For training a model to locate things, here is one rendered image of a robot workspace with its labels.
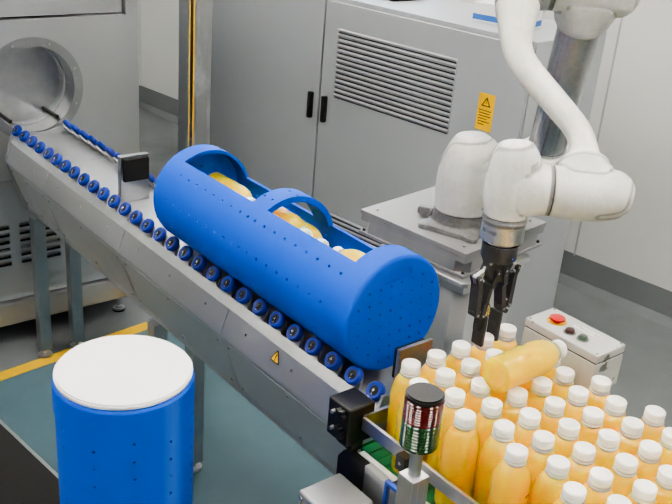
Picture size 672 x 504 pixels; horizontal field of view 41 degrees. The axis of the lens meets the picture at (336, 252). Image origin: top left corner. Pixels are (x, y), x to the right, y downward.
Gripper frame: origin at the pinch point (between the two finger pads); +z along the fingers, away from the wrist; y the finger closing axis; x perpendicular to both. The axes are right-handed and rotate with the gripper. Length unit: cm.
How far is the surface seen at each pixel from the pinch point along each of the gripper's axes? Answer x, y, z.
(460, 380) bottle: 6.3, 13.3, 5.5
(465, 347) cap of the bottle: 1.4, 7.5, 2.0
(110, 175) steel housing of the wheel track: -170, 6, 20
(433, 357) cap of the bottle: 0.7, 16.2, 2.0
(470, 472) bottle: 22.3, 25.6, 12.8
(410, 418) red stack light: 27, 48, -10
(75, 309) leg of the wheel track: -213, 3, 93
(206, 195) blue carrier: -82, 20, -6
